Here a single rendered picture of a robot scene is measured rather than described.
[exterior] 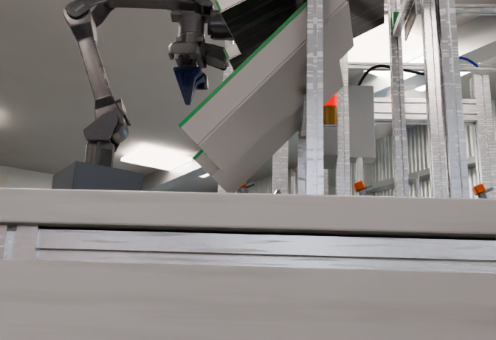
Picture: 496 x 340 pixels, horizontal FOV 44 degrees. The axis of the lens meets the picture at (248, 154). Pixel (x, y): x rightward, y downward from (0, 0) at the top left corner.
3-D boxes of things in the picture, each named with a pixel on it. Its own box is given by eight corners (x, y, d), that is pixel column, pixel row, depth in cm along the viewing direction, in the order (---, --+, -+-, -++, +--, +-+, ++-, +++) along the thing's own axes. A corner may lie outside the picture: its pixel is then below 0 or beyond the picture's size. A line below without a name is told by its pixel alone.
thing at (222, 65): (198, 35, 131) (229, 35, 131) (201, 51, 138) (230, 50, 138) (198, 61, 129) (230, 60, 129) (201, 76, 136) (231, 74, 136)
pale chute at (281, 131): (210, 176, 95) (192, 158, 97) (231, 196, 107) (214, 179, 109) (338, 51, 97) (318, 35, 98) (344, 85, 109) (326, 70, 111)
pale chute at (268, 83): (198, 147, 81) (177, 125, 82) (224, 173, 93) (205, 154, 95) (349, 1, 82) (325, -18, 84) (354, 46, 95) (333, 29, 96)
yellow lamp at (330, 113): (319, 124, 149) (319, 105, 151) (318, 130, 154) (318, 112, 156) (340, 124, 149) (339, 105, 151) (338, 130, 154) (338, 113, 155)
